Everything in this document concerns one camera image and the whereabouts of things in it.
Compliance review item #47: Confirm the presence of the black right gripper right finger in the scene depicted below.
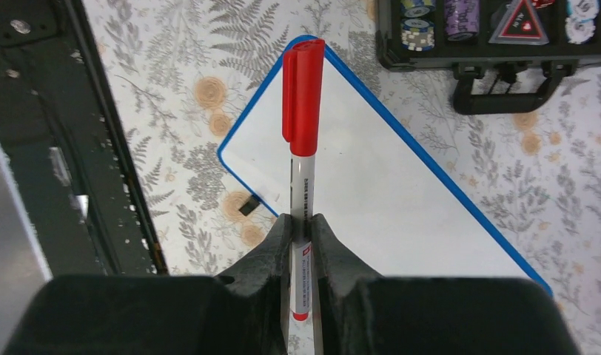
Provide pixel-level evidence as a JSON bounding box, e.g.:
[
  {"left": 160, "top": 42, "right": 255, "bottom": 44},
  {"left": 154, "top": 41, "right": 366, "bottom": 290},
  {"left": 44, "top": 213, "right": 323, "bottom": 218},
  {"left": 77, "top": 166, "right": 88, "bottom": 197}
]
[{"left": 310, "top": 214, "right": 580, "bottom": 354}]

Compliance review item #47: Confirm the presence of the black whiteboard foot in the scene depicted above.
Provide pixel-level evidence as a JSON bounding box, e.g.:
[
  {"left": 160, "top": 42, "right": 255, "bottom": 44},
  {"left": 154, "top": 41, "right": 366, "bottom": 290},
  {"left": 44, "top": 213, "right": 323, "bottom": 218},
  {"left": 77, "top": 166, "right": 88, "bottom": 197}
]
[{"left": 238, "top": 195, "right": 261, "bottom": 217}]

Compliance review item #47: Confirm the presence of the black poker chip case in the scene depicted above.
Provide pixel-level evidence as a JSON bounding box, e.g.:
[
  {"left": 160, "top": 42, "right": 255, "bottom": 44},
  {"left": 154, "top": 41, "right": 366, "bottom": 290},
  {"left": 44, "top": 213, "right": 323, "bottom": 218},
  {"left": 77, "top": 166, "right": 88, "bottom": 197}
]
[{"left": 375, "top": 1, "right": 601, "bottom": 115}]

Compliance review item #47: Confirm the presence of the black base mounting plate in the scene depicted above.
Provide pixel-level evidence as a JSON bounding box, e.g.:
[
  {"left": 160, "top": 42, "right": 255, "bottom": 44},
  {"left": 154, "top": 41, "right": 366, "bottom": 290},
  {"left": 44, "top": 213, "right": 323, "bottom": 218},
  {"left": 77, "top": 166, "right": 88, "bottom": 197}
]
[{"left": 0, "top": 1, "right": 168, "bottom": 276}]

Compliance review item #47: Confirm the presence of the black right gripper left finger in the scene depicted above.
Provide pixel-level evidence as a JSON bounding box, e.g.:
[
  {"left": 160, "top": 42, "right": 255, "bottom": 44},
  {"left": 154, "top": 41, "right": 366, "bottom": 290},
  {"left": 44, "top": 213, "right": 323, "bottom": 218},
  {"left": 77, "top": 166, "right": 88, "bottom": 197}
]
[{"left": 6, "top": 214, "right": 291, "bottom": 354}]

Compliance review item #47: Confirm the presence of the blue framed whiteboard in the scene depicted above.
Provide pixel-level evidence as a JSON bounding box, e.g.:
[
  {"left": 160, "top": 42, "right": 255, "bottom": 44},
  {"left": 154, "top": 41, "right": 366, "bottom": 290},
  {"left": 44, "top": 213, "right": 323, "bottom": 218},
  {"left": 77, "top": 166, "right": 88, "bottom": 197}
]
[{"left": 218, "top": 49, "right": 545, "bottom": 285}]

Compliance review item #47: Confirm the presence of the floral tablecloth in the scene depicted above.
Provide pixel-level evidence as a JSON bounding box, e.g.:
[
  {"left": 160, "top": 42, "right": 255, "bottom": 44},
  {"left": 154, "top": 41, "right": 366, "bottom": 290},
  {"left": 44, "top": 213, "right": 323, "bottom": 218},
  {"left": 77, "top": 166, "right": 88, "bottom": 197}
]
[{"left": 84, "top": 1, "right": 601, "bottom": 354}]

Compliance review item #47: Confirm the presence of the red marker cap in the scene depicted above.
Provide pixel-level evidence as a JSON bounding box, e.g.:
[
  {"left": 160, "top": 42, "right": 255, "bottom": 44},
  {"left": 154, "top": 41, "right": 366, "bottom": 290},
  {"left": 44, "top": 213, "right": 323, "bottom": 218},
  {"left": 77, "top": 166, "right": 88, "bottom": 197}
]
[{"left": 282, "top": 38, "right": 326, "bottom": 157}]

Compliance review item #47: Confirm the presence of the white marker pen body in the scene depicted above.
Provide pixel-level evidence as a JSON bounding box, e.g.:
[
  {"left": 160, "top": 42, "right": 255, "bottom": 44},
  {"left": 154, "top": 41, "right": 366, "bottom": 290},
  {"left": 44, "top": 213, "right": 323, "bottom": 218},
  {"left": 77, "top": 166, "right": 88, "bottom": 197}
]
[{"left": 290, "top": 155, "right": 315, "bottom": 322}]

